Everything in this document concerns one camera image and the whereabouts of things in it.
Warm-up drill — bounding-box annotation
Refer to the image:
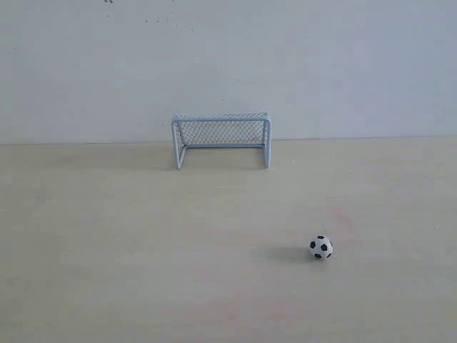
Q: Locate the black and white soccer ball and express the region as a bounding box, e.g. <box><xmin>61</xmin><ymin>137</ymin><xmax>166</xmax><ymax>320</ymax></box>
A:
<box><xmin>308</xmin><ymin>235</ymin><xmax>333</xmax><ymax>260</ymax></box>

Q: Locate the small white soccer goal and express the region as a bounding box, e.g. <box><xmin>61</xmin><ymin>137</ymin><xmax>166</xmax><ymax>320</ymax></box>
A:
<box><xmin>171</xmin><ymin>112</ymin><xmax>272</xmax><ymax>169</ymax></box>

